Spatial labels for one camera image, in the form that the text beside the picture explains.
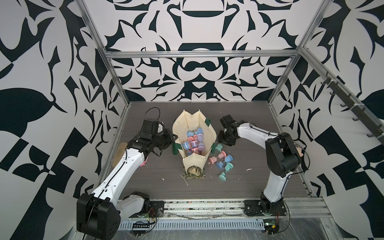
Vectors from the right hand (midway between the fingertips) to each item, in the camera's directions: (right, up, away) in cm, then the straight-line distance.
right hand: (219, 139), depth 95 cm
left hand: (-25, +5, -16) cm, 31 cm away
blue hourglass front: (-2, -13, -9) cm, 16 cm away
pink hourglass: (+1, -9, -5) cm, 10 cm away
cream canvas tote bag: (-16, +2, +2) cm, 16 cm away
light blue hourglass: (-21, -2, -10) cm, 23 cm away
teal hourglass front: (-1, -18, -14) cm, 23 cm away
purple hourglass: (-12, -4, -6) cm, 14 cm away
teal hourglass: (+4, -14, -9) cm, 17 cm away
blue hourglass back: (-19, +3, +3) cm, 19 cm away
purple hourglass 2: (-16, -2, -6) cm, 17 cm away
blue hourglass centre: (+4, -11, -6) cm, 13 cm away
